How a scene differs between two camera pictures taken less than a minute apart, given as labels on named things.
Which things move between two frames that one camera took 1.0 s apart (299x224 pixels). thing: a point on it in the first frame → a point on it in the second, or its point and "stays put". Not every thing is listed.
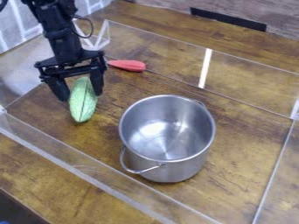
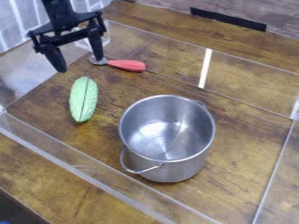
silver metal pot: (166, 130) stays put
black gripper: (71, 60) → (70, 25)
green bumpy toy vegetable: (83, 100) stays put
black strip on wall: (229, 19) stays put
